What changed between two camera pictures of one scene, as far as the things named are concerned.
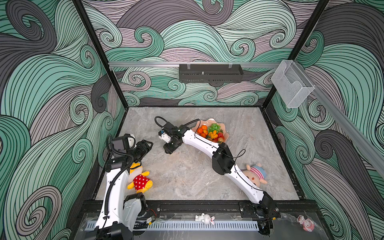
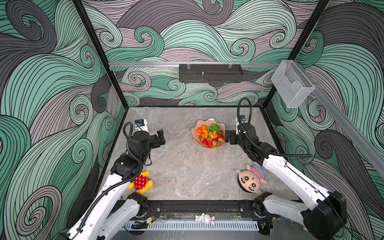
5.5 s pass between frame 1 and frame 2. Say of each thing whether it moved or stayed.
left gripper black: moved
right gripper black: moved
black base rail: stayed
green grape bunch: stayed
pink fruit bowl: stayed
